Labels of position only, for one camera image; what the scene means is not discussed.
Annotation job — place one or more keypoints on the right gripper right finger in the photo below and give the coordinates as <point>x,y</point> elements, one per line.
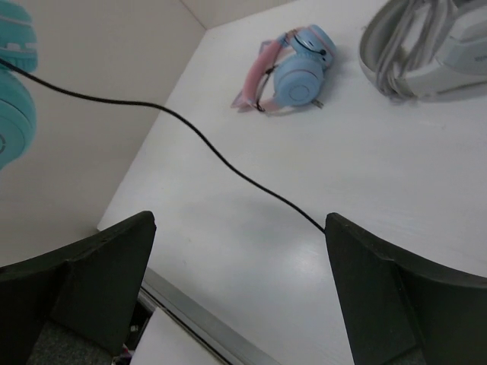
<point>400,308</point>

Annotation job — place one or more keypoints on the pink blue cat-ear headphones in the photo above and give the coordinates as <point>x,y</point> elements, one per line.
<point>288,72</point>

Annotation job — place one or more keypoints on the teal cat-ear headphones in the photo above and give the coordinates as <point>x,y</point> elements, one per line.
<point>18,111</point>

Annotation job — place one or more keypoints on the aluminium front rail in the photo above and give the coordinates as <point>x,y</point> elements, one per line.
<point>215,336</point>

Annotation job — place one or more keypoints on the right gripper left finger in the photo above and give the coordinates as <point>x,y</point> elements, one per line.
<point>74,305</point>

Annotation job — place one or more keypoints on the grey white headphones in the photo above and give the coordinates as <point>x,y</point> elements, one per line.
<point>416,49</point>

